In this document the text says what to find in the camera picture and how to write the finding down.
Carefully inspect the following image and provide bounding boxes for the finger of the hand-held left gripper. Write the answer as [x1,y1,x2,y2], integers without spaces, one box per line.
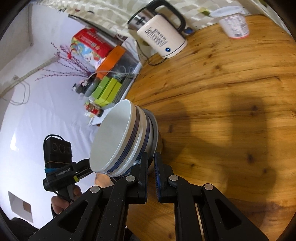
[76,167,93,180]
[73,159,91,171]

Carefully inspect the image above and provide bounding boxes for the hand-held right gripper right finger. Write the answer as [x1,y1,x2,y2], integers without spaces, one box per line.
[154,152,270,241]

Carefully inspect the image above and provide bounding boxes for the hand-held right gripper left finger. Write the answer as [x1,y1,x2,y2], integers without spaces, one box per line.
[28,152,148,241]

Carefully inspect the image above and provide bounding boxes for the white bowl with blue stripe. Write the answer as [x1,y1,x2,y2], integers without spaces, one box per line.
[109,105,153,177]
[89,99,139,174]

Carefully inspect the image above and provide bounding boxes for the stainless steel bowl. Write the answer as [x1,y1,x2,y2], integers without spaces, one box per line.
[111,109,163,183]

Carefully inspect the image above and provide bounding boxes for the person's left hand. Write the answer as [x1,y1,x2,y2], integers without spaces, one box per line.
[51,185,82,219]

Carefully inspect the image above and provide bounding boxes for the white shelf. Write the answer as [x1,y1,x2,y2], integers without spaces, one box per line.
[89,62,142,127]

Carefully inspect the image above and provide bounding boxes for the red figurine jar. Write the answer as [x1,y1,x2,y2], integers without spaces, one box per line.
[85,103,104,117]

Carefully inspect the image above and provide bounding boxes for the lime green box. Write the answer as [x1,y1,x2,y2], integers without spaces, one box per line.
[96,77,122,107]

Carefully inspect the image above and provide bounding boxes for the grey oblong case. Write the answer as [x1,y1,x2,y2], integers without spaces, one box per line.
[84,77,100,97]

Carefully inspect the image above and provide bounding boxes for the dark green flat box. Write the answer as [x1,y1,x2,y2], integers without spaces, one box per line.
[91,76,110,99]

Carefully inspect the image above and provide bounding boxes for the black-white zigzag box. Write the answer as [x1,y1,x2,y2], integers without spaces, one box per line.
[113,74,137,105]

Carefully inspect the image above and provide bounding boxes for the purple flower branches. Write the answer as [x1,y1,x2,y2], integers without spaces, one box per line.
[36,42,92,81]

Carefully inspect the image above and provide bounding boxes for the clear bin with orange lid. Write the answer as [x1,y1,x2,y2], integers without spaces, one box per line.
[96,45,141,80]

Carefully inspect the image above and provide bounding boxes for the white electric kettle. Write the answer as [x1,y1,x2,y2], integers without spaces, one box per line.
[127,0,187,59]

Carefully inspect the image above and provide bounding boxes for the heart-print striped curtain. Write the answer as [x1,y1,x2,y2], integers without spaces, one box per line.
[30,0,296,41]

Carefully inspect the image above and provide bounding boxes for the white plastic tub with lid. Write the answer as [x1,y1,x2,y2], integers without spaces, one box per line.
[211,6,250,39]

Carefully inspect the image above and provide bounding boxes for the white cable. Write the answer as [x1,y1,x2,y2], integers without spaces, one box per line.
[91,68,139,80]

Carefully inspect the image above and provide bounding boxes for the black kettle cable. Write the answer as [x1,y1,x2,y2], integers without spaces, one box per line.
[136,39,168,66]

